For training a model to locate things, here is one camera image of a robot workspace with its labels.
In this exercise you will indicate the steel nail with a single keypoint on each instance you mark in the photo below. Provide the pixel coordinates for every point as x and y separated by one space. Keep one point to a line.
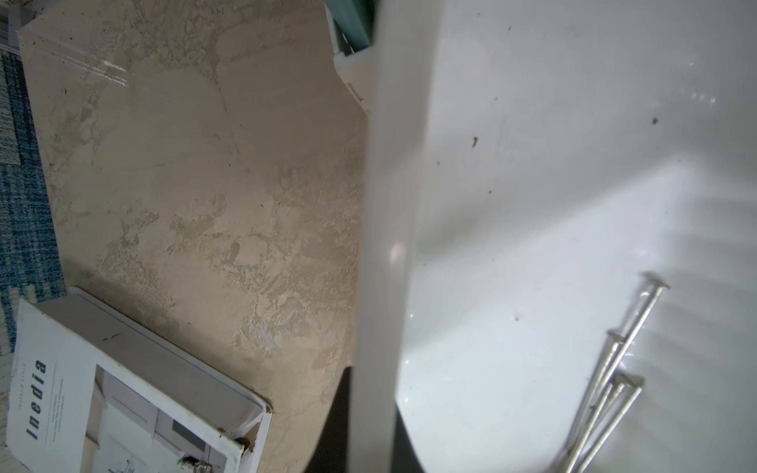
591 390
648 297
606 413

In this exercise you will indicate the white perforated file organizer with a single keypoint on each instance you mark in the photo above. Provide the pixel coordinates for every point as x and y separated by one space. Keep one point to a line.
354 69

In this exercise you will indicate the white plastic storage box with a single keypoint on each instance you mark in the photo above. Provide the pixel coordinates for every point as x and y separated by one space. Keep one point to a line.
529 163

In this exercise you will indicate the white magazine on table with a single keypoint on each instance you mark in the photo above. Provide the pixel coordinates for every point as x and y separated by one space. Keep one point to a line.
94 391

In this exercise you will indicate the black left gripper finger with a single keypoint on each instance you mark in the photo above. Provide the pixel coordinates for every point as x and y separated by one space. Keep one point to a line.
330 454

